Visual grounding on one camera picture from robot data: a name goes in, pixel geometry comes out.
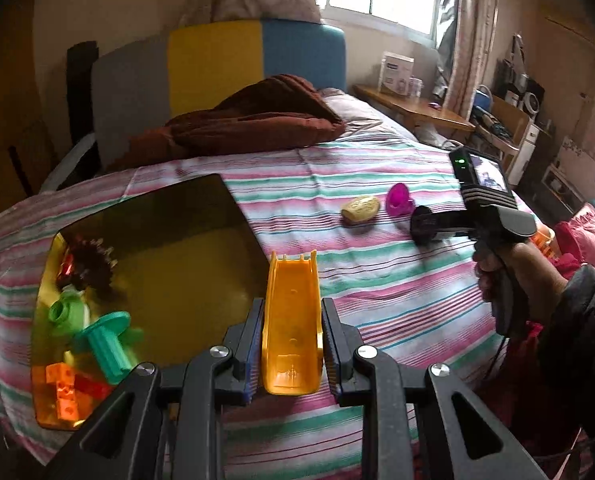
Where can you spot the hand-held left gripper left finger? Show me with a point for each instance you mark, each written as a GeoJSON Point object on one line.
{"type": "Point", "coordinates": [252, 355]}

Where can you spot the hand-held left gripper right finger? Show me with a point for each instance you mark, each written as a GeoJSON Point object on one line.
{"type": "Point", "coordinates": [331, 355]}

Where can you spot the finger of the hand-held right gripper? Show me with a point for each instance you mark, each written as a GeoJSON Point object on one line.
{"type": "Point", "coordinates": [425, 225]}

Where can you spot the orange plastic slide toy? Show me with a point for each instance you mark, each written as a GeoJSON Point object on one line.
{"type": "Point", "coordinates": [292, 320]}

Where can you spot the amber translucent storage box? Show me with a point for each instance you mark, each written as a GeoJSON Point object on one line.
{"type": "Point", "coordinates": [177, 260]}

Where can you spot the teal plastic spool toy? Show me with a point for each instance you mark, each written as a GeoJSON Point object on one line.
{"type": "Point", "coordinates": [107, 345]}

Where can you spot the green plastic cup toy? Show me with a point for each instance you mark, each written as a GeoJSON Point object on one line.
{"type": "Point", "coordinates": [67, 312]}

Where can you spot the person's right forearm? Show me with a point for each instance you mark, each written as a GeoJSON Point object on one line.
{"type": "Point", "coordinates": [587, 320]}

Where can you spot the person's right hand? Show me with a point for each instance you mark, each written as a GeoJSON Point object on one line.
{"type": "Point", "coordinates": [540, 280]}

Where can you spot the magenta plastic cup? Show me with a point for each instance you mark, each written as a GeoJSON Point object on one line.
{"type": "Point", "coordinates": [400, 200]}

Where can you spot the orange ribbed toy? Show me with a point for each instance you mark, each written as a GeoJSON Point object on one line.
{"type": "Point", "coordinates": [545, 240]}

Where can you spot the striped bedsheet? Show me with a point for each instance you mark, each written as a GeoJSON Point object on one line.
{"type": "Point", "coordinates": [387, 280]}

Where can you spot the beige oval toy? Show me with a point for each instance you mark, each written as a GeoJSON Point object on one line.
{"type": "Point", "coordinates": [360, 209]}

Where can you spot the white cabinet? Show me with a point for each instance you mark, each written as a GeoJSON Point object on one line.
{"type": "Point", "coordinates": [530, 150]}

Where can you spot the pink red quilt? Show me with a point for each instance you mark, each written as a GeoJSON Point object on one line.
{"type": "Point", "coordinates": [585, 240]}

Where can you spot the wooden shelf unit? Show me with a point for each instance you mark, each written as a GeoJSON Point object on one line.
{"type": "Point", "coordinates": [502, 125]}

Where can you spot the cardboard box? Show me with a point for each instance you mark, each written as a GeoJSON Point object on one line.
{"type": "Point", "coordinates": [580, 165]}

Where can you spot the wooden desk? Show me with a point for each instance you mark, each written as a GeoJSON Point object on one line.
{"type": "Point", "coordinates": [412, 107]}

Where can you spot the blue bag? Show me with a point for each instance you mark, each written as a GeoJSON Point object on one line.
{"type": "Point", "coordinates": [482, 97]}

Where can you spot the grey pink pillow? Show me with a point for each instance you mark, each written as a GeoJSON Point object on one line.
{"type": "Point", "coordinates": [347, 105]}

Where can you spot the white carton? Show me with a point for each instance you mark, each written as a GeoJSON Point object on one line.
{"type": "Point", "coordinates": [396, 72]}

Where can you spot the red translucent block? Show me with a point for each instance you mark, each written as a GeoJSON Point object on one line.
{"type": "Point", "coordinates": [95, 387]}

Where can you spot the dark brown spiky toy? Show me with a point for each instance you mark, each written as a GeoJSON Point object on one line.
{"type": "Point", "coordinates": [92, 262]}

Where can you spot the grey side curtain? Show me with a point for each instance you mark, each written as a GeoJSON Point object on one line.
{"type": "Point", "coordinates": [465, 35]}

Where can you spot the orange translucent block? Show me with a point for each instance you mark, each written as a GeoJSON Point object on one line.
{"type": "Point", "coordinates": [62, 390]}

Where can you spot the shiny red toy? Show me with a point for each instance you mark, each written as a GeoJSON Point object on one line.
{"type": "Point", "coordinates": [66, 266]}

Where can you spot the brown blanket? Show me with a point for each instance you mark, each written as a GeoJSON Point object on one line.
{"type": "Point", "coordinates": [247, 120]}

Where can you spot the grey yellow blue headboard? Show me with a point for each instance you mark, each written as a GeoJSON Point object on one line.
{"type": "Point", "coordinates": [212, 65]}

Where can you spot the grey bed rail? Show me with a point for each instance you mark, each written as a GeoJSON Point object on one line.
{"type": "Point", "coordinates": [72, 160]}

